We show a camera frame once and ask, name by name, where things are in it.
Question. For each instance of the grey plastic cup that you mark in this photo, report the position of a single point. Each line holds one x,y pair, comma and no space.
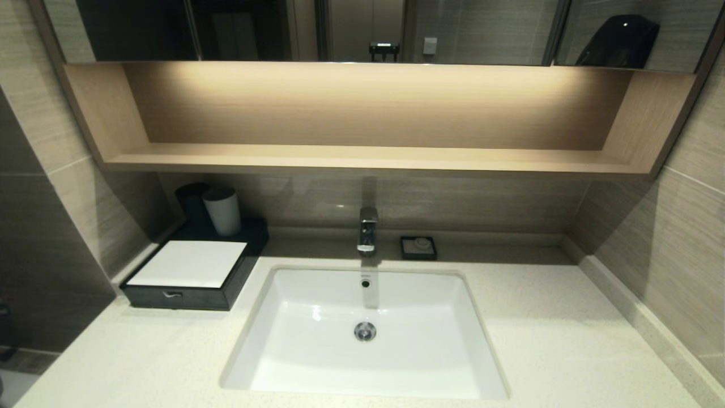
223,214

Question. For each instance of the black amenity box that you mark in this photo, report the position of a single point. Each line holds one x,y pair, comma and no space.
246,255

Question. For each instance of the white square plate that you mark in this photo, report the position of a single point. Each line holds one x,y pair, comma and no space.
190,263

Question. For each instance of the chrome sink faucet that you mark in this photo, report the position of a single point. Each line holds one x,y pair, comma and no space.
367,226

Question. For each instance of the black square soap dish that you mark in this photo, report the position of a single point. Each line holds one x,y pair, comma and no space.
406,250

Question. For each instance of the round white soap bar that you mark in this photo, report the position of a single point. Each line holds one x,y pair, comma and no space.
422,243

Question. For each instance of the chrome sink drain stopper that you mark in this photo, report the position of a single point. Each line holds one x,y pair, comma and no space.
365,331

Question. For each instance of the white ceramic sink basin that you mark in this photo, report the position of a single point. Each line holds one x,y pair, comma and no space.
317,351

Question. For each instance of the black tumbler cup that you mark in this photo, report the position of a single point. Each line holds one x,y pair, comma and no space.
191,205

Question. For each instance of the wooden wall shelf niche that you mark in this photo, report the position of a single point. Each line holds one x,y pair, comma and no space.
368,158

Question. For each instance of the wall mirror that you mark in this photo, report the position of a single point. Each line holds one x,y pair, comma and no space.
481,28

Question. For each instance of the black glossy wall dispenser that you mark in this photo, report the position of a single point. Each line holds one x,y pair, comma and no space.
617,42

